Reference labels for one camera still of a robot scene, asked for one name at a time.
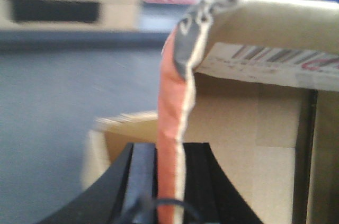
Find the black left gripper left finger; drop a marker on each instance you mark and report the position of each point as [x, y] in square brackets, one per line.
[130, 177]

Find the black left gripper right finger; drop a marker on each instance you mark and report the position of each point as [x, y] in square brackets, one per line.
[209, 190]

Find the cardboard box with red print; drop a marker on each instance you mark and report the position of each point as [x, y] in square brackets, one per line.
[258, 81]

